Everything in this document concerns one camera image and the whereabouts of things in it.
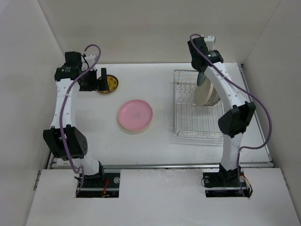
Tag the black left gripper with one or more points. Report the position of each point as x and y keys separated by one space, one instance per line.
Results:
x=103 y=86

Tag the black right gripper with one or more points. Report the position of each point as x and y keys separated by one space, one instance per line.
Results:
x=209 y=50

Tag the blue patterned small plate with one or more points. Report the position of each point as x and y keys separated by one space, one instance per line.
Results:
x=201 y=78

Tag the brown yellow small plate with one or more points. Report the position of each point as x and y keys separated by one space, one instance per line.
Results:
x=112 y=84

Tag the cream plastic plate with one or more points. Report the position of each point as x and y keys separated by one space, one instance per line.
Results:
x=203 y=92

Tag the white plate dark lettered rim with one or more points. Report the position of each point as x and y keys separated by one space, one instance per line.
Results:
x=215 y=99

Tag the pink plastic plate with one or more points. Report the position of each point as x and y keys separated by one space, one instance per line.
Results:
x=134 y=109

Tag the yellow plastic plate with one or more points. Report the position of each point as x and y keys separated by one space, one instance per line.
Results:
x=136 y=126

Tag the white plate black rim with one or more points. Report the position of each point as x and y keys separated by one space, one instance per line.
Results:
x=212 y=90

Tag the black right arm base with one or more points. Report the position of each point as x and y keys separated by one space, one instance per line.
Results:
x=216 y=185

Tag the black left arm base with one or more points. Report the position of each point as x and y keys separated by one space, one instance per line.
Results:
x=106 y=187

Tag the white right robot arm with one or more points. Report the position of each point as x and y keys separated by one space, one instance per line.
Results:
x=213 y=79

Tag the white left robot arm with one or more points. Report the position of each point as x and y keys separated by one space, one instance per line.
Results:
x=77 y=74

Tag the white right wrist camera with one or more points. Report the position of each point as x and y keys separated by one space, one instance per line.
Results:
x=210 y=42

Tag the wire dish rack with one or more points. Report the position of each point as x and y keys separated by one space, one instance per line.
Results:
x=192 y=120

